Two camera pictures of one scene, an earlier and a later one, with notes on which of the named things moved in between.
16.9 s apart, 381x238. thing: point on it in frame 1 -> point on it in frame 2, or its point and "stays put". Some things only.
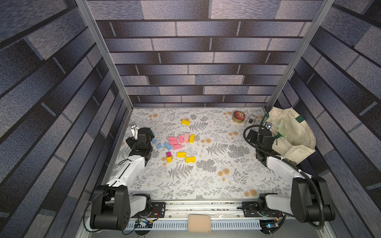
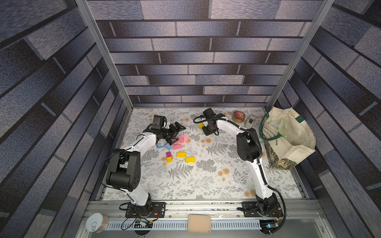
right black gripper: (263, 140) -> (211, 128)
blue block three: (168, 147) stays put
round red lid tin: (238, 116) stays put
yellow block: (181, 154) stays put
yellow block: (190, 159) stays put
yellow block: (185, 122) -> (201, 125)
